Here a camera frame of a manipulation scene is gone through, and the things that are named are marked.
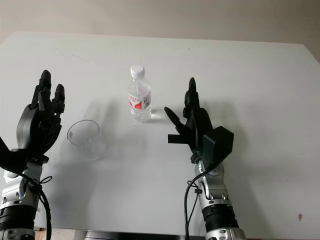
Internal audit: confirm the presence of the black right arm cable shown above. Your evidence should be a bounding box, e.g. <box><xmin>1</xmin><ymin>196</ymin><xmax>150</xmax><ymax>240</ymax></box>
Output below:
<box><xmin>183</xmin><ymin>168</ymin><xmax>217</xmax><ymax>240</ymax></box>

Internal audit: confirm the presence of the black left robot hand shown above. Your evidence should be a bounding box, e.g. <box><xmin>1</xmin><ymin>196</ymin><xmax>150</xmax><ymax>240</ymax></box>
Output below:
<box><xmin>10</xmin><ymin>69</ymin><xmax>67</xmax><ymax>164</ymax></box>

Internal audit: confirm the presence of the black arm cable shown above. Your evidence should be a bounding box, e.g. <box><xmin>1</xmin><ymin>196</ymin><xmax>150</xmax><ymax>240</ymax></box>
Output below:
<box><xmin>19</xmin><ymin>171</ymin><xmax>54</xmax><ymax>240</ymax></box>
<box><xmin>183</xmin><ymin>168</ymin><xmax>217</xmax><ymax>240</ymax></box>

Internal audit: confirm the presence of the clear plastic cup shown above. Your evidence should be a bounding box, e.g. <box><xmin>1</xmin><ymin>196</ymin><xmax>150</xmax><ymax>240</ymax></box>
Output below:
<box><xmin>66</xmin><ymin>119</ymin><xmax>108</xmax><ymax>161</ymax></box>

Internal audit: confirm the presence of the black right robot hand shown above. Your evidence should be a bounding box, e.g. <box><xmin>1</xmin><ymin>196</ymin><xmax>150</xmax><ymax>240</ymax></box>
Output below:
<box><xmin>163</xmin><ymin>76</ymin><xmax>215</xmax><ymax>164</ymax></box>

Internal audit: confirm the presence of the clear plastic water bottle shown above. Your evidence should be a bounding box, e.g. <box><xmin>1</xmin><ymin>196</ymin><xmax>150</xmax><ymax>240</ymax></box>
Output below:
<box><xmin>127</xmin><ymin>64</ymin><xmax>153</xmax><ymax>124</ymax></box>

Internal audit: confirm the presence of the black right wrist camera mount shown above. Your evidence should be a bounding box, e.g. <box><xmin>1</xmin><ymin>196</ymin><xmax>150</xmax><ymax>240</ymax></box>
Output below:
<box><xmin>201</xmin><ymin>126</ymin><xmax>235</xmax><ymax>171</ymax></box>

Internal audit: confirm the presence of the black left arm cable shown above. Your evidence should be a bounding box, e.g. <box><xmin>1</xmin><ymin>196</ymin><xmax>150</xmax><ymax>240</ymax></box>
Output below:
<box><xmin>19</xmin><ymin>171</ymin><xmax>54</xmax><ymax>240</ymax></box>

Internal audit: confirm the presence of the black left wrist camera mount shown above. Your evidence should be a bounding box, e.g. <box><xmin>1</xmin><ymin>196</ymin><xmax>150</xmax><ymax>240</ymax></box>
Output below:
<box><xmin>0</xmin><ymin>136</ymin><xmax>29</xmax><ymax>176</ymax></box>

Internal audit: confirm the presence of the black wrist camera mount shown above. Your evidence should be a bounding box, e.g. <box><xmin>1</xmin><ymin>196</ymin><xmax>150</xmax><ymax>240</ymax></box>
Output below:
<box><xmin>201</xmin><ymin>126</ymin><xmax>235</xmax><ymax>171</ymax></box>
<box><xmin>0</xmin><ymin>136</ymin><xmax>29</xmax><ymax>176</ymax></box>

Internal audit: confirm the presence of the dark robot torso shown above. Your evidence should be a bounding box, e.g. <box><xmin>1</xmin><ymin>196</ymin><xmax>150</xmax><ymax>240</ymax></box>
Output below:
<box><xmin>84</xmin><ymin>230</ymin><xmax>187</xmax><ymax>240</ymax></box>

